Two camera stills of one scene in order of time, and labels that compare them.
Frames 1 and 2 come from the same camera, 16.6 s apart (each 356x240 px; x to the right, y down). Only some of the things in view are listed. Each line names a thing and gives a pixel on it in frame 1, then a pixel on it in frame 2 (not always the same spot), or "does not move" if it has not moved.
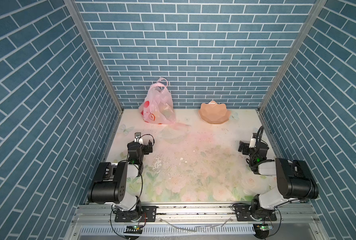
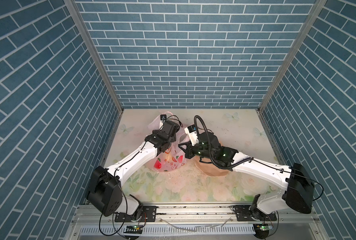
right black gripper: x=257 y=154 -> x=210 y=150
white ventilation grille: x=170 y=230 does not move
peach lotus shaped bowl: x=214 y=112 -> x=208 y=167
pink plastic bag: x=158 y=105 -> x=173 y=159
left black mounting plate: x=148 y=214 does not move
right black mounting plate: x=242 y=214 does not move
